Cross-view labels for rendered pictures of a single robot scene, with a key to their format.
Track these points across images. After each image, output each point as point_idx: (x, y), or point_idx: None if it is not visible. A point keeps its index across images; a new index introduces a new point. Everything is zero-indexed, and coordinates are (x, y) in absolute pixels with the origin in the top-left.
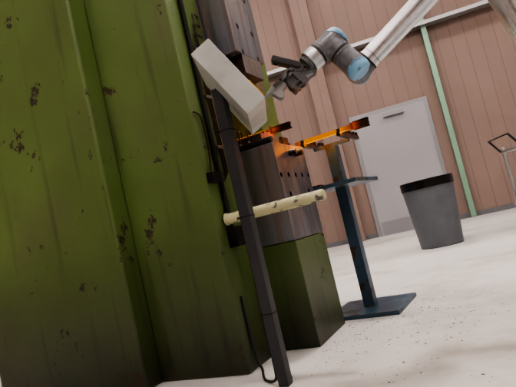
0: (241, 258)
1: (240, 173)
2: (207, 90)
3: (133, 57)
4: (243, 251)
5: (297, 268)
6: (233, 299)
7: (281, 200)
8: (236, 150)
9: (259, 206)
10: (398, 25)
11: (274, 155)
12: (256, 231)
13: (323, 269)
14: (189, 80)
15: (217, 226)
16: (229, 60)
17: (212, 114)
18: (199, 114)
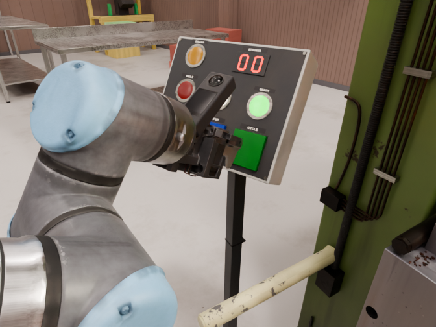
0: (340, 307)
1: (227, 201)
2: (425, 56)
3: None
4: (350, 309)
5: None
6: (302, 305)
7: (256, 284)
8: (229, 177)
9: (284, 269)
10: None
11: (375, 272)
12: (228, 256)
13: None
14: (378, 31)
15: (316, 244)
16: (168, 76)
17: (401, 112)
18: (355, 104)
